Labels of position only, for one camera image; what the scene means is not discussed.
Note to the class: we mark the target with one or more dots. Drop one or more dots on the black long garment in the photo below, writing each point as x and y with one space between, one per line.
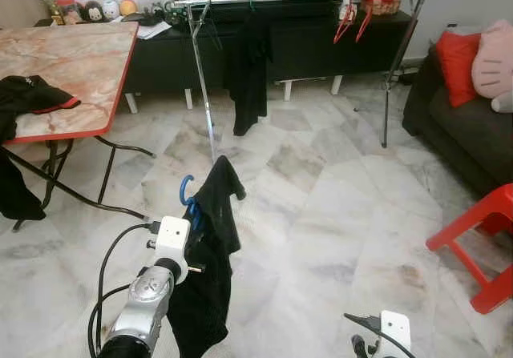
248 78

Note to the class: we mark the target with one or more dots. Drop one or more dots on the white paper sheets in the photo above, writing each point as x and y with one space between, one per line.
154 30

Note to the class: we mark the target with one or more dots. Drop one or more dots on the blue plastic hanger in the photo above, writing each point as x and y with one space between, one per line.
186 190

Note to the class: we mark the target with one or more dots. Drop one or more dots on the white round plush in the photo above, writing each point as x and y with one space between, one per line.
111 8

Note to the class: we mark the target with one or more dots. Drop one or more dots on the black garment red trim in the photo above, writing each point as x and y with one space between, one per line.
32 98

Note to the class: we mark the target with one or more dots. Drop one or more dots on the gold trophy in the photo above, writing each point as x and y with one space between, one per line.
50 6

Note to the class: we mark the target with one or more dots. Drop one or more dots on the marble folding table orange edge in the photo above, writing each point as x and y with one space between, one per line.
80 62

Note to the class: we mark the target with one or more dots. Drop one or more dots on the red plastic hanger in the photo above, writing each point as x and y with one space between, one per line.
341 31
362 28

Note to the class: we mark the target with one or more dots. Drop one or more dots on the red lidded jar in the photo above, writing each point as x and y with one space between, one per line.
68 10

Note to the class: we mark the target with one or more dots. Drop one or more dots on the dark grey sofa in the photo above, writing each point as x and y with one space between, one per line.
465 150

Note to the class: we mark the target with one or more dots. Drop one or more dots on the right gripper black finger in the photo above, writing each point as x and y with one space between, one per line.
358 347

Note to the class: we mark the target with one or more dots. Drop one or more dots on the pink cat cushion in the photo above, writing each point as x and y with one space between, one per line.
495 60

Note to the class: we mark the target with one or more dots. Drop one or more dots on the black white plush head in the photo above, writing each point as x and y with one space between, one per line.
94 11

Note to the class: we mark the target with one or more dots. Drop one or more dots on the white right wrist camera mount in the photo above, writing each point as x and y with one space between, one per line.
395 330

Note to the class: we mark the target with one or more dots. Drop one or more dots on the red cushion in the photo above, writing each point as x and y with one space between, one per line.
457 68

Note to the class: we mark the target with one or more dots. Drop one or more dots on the black TV console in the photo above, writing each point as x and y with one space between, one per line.
313 50

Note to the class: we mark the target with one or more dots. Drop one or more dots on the black shirt green print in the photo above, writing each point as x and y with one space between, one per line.
204 294

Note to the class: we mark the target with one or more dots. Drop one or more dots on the orange round plush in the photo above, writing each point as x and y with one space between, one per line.
128 6

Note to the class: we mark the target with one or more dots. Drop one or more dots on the plain black cloth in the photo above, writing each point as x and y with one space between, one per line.
16 194

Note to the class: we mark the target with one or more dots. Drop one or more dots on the red plastic stool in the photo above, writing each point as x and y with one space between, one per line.
481 214

